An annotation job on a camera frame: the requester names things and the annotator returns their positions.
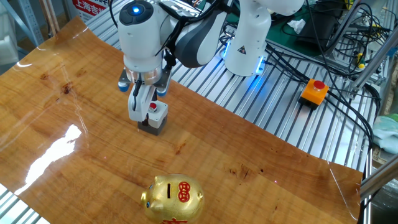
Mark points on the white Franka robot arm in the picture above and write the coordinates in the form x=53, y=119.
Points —
x=140, y=40

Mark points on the white plastic container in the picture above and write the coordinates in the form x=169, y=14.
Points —
x=7, y=49

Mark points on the silver wrist module blue end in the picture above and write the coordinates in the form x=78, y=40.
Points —
x=163, y=84
x=123, y=84

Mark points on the crumpled white tissue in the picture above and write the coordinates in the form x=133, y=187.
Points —
x=297, y=25

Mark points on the clear plastic bag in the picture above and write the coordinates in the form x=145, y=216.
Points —
x=385, y=205

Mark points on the aluminium profile post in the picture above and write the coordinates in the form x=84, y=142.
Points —
x=381, y=179
x=343, y=28
x=373, y=63

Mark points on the green table mat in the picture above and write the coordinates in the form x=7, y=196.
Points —
x=278, y=39

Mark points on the black device case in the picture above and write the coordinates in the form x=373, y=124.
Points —
x=320, y=28

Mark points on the blue-grey metal shelf frame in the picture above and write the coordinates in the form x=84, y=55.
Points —
x=29, y=18

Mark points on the gold piggy bank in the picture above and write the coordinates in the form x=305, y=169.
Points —
x=174, y=202

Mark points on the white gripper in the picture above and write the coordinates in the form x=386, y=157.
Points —
x=141, y=105

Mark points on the yellow green screwdriver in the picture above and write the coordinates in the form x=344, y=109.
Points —
x=360, y=62

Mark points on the wood grain vinyl mat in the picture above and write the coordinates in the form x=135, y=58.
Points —
x=93, y=124

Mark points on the red and white sign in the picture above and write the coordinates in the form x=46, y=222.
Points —
x=88, y=7

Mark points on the teal cloth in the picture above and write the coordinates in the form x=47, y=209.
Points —
x=387, y=133

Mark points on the grey red push button box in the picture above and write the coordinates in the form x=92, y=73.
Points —
x=158, y=119

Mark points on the orange emergency stop box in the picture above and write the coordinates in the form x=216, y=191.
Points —
x=312, y=93

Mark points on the brown wooden rod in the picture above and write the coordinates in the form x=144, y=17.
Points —
x=46, y=15
x=54, y=15

